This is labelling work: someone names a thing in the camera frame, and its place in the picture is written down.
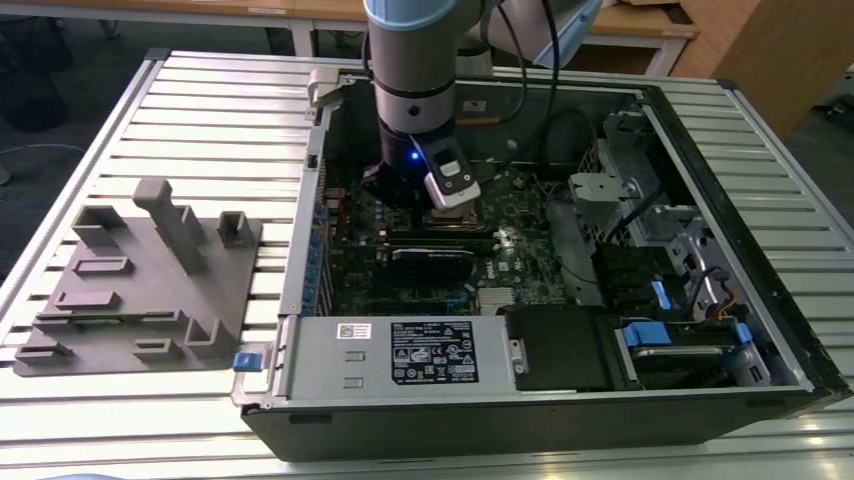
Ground silver square CPU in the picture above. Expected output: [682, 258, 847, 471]
[429, 199, 476, 224]

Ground black RAM slot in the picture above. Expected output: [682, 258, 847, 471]
[385, 237, 502, 252]
[385, 227, 494, 239]

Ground metal CPU socket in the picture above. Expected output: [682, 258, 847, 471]
[416, 197, 487, 232]

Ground black expansion slot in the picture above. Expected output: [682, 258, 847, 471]
[339, 298, 472, 319]

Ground black graphics card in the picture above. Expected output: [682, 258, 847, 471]
[388, 247, 478, 292]

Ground grey case release latch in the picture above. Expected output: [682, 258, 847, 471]
[305, 68, 343, 109]

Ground green motherboard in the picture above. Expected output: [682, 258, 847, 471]
[317, 162, 592, 321]

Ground silver finned chipset heatsink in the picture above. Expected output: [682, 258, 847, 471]
[476, 288, 520, 307]

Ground silver metal drive cage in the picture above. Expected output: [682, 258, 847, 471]
[568, 110, 676, 251]

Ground black plastic disk bay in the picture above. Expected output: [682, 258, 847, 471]
[591, 243, 683, 314]

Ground silver power supply unit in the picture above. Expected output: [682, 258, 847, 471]
[284, 317, 520, 405]

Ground grey plastic parts rack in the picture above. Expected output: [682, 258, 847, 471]
[10, 177, 267, 380]

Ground hard disk in blue carrier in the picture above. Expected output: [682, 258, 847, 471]
[620, 322, 754, 394]

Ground black open PC case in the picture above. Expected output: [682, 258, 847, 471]
[229, 67, 854, 466]

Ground black office chair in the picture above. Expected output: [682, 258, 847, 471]
[0, 14, 75, 134]

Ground wooden cabinet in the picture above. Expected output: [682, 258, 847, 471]
[672, 0, 854, 136]

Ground dark chair base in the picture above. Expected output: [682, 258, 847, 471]
[810, 67, 854, 121]

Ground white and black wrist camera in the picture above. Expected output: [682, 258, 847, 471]
[423, 145, 483, 209]

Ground thick black cable loop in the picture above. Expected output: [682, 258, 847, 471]
[540, 107, 600, 171]

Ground black camera cable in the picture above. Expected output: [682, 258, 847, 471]
[496, 0, 562, 164]

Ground black flat cable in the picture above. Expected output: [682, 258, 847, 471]
[607, 199, 670, 247]

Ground thin black wire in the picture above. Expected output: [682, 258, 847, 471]
[686, 267, 730, 314]

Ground pale blue floor cable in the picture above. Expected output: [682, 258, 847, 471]
[0, 142, 88, 211]

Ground orange and yellow wires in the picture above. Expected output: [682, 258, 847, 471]
[707, 293, 743, 322]

